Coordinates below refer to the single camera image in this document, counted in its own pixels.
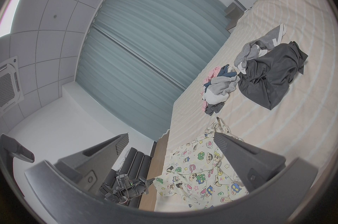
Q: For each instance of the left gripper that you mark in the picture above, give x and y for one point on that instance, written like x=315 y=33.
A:
x=137 y=187

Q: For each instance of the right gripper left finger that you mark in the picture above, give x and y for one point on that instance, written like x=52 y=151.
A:
x=87 y=164

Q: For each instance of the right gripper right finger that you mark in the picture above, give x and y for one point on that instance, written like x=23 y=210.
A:
x=253 y=164

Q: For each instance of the white printed pyjama top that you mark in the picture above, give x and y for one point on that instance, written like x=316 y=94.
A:
x=200 y=175

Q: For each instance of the bed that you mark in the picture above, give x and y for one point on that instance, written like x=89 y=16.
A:
x=277 y=112

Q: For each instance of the pile of clothes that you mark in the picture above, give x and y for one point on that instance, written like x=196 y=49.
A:
x=219 y=88

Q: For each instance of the black sofa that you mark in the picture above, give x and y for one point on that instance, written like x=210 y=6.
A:
x=137 y=162

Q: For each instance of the black garment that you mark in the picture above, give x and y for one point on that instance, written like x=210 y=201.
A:
x=272 y=75

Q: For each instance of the ceiling air conditioner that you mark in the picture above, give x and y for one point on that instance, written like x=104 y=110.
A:
x=10 y=85

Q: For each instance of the grey garment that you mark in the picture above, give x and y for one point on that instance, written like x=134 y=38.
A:
x=253 y=51

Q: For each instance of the grey bedside table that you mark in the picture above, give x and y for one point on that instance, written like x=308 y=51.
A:
x=233 y=15

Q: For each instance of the ceiling light panel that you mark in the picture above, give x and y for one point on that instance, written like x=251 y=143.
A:
x=10 y=17

